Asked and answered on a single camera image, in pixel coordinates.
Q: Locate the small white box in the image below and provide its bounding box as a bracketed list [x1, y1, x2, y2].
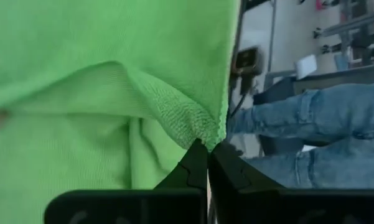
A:
[294, 55, 318, 80]

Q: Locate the person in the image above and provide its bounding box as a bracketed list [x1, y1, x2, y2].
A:
[227, 82, 374, 189]

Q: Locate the green microfiber towel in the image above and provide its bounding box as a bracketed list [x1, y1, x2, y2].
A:
[0, 0, 241, 224]

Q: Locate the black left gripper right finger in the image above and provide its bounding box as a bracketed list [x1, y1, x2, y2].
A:
[208, 141, 374, 224]

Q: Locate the grey desk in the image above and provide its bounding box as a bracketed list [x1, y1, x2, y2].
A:
[291, 63, 374, 95]

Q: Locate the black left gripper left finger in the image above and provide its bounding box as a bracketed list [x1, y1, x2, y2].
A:
[44, 138, 208, 224]

